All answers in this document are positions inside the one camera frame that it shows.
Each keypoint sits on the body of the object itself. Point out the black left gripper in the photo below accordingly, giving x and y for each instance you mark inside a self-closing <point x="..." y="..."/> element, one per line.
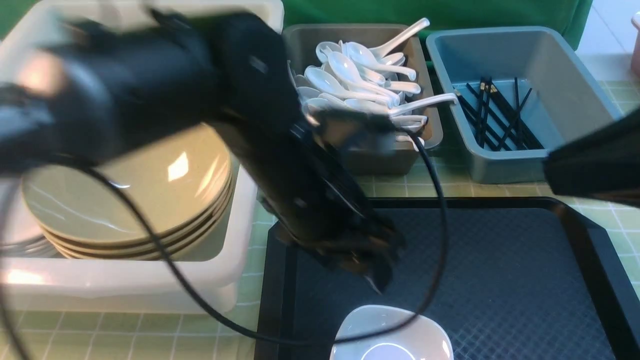
<point x="257" y="112"/>

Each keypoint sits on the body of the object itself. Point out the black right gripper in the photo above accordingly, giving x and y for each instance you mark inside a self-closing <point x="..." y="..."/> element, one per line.
<point x="604" y="165"/>

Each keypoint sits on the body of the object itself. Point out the black chopstick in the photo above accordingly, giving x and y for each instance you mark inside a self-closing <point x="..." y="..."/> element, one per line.
<point x="508" y="113"/>
<point x="517" y="118"/>

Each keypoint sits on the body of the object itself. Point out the tan noodle bowl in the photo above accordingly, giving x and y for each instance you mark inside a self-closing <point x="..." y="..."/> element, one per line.
<point x="170" y="182"/>

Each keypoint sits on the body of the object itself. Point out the white square dish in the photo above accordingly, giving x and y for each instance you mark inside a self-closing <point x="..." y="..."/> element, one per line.
<point x="424" y="339"/>

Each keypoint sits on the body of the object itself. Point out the white soup spoon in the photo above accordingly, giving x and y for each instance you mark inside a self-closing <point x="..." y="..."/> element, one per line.
<point x="364" y="57"/>

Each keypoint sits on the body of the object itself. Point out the top stacked tan bowl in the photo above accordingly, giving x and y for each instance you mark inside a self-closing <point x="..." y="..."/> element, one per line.
<point x="143" y="249"/>

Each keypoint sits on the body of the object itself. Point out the blue chopstick bin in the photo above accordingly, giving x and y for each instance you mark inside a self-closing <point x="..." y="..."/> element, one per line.
<point x="568" y="102"/>

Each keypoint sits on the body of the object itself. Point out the grey spoon bin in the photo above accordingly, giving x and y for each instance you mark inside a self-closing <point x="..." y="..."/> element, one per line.
<point x="301" y="41"/>

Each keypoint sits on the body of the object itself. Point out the black chopsticks in bin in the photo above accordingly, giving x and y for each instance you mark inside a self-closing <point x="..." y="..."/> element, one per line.
<point x="481" y="112"/>

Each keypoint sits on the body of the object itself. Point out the pile of white spoons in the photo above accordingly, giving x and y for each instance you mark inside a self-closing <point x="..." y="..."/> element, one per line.
<point x="340" y="82"/>

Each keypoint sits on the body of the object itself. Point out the black serving tray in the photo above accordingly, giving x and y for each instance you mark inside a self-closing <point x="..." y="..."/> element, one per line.
<point x="525" y="278"/>

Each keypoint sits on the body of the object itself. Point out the green backdrop cloth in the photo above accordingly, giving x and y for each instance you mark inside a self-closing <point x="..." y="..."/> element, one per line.
<point x="567" y="17"/>

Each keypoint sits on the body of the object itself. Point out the white spoon sticking up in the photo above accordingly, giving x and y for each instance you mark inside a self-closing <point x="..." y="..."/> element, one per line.
<point x="386" y="48"/>

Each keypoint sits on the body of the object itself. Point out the white spoon over rim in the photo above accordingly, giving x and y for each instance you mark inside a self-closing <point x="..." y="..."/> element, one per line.
<point x="422" y="104"/>

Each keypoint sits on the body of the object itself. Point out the stack of white plates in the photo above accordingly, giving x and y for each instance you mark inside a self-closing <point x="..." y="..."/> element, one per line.
<point x="22" y="236"/>

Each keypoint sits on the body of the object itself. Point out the large white plastic tub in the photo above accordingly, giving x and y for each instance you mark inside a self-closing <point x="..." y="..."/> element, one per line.
<point x="215" y="267"/>

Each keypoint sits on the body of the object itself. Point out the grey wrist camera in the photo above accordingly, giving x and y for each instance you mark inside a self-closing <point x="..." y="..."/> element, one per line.
<point x="343" y="130"/>

